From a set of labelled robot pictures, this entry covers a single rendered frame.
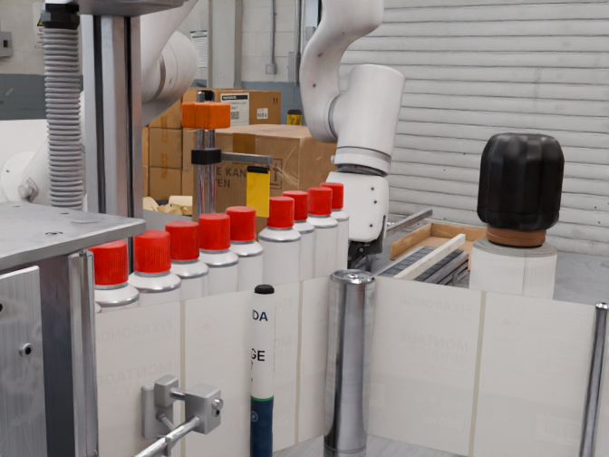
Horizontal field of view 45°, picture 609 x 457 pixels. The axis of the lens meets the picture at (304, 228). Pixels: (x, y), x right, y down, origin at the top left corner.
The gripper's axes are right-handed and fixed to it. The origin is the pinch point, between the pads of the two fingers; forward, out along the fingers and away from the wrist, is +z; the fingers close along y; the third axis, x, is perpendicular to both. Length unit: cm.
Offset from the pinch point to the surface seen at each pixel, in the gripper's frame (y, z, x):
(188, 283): 1.9, 5.5, -41.6
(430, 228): -13, -21, 83
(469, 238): -2, -20, 85
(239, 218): 0.9, -2.4, -33.1
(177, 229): 0.5, 0.8, -43.2
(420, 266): 4.4, -5.3, 24.1
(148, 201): -183, -32, 183
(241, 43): -297, -206, 405
